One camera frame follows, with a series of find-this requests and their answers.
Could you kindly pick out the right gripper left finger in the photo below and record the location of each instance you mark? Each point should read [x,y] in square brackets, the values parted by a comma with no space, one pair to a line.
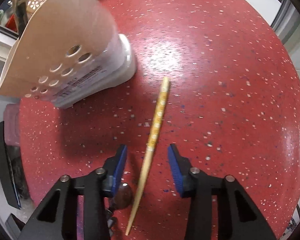
[56,215]

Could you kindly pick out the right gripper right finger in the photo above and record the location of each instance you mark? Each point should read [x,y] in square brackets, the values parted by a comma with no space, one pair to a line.
[238,215]

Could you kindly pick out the dark spoon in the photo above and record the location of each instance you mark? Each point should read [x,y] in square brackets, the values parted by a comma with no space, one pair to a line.
[122,199]

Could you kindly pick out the patterned chopstick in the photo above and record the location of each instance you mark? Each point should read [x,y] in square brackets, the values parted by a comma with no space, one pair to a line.
[150,147]

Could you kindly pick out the black chair seat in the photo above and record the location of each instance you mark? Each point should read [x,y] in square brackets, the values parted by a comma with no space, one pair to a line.
[6,174]

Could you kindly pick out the pink plastic stool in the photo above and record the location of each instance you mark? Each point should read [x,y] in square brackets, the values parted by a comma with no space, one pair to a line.
[11,125]

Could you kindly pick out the beige utensil holder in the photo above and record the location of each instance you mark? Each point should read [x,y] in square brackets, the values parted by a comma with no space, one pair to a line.
[70,49]

